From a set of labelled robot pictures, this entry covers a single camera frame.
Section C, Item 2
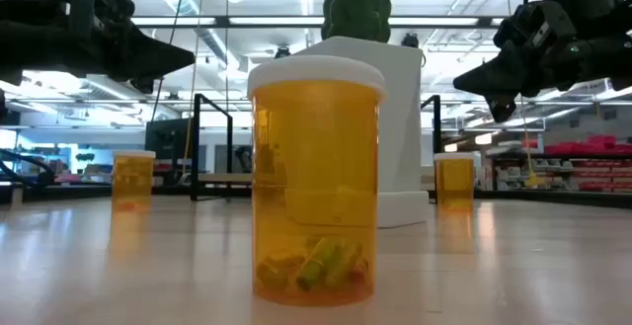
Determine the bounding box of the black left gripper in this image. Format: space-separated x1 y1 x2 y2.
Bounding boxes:
67 0 197 94

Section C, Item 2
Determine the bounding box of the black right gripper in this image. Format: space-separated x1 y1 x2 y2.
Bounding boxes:
452 1 582 122

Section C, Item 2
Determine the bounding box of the orange pill bottle white cap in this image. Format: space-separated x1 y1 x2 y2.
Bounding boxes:
111 149 157 203

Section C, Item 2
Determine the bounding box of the orange bottle with green capsules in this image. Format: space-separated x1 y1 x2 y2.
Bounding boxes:
246 54 388 308

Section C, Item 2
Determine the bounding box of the black background monitor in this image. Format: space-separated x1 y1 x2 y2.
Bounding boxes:
144 117 197 161

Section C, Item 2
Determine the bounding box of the black overhead rig beam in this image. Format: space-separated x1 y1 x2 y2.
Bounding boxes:
130 15 505 31

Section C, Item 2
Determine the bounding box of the white hexagonal planter pot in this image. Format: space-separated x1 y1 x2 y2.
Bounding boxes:
290 36 430 229

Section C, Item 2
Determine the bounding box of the storage rack with red bins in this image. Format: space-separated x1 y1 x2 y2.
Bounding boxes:
486 134 632 193

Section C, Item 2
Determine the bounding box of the person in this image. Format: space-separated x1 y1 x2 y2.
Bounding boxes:
232 144 254 174

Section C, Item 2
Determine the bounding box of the green cactus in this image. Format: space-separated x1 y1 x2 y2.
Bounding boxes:
320 0 393 44

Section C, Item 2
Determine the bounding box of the thin black cable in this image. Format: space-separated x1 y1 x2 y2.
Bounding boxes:
147 0 190 126

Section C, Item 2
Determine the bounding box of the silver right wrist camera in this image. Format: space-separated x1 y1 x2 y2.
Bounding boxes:
531 18 552 47

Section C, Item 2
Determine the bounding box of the yellow hanging cable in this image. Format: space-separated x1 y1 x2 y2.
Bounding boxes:
177 0 206 188

